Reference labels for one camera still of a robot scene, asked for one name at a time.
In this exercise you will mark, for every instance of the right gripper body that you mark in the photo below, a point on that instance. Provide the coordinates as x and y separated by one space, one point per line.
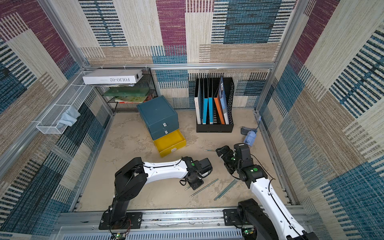
229 155

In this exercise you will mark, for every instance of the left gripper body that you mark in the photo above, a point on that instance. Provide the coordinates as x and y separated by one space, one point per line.
196 183

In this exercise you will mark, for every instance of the teal pencil diagonal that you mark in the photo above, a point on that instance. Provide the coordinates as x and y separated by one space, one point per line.
208 185

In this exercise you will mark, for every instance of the teal pencil pair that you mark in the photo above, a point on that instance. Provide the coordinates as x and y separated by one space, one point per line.
223 192

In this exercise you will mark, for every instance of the yellow bottom drawer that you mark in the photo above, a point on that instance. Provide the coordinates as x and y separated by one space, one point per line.
170 143

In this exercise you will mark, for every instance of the teal drawer cabinet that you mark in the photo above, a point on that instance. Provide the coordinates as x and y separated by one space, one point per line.
159 116

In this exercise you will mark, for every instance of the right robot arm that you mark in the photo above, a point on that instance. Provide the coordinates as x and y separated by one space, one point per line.
272 219

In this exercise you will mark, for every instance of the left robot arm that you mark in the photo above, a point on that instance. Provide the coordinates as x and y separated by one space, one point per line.
132 177

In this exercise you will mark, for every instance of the blue white stapler device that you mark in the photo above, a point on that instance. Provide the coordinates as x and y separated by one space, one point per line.
250 134

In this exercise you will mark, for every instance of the orange folder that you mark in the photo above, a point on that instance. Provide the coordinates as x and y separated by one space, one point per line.
219 109

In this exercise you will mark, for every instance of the teal folder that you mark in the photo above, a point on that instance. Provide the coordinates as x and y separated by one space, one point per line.
208 112

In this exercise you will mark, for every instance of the black mesh file organizer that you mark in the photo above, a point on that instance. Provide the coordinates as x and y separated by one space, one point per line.
224 88

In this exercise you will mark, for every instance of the green book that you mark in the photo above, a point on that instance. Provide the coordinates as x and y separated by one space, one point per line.
126 91

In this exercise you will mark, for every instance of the white FOLIO box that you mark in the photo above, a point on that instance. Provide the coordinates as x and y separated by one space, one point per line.
112 76

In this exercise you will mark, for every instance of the light blue cloth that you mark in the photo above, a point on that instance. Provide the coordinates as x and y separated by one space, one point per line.
69 117

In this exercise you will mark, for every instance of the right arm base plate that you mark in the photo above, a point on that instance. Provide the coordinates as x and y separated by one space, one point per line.
232 218

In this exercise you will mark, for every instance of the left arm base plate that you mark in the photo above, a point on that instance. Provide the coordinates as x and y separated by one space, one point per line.
132 220

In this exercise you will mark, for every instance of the black wire shelf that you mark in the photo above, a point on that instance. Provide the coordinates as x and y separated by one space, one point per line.
147 81

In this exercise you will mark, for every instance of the white wire basket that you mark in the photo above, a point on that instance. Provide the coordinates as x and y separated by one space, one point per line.
75 96

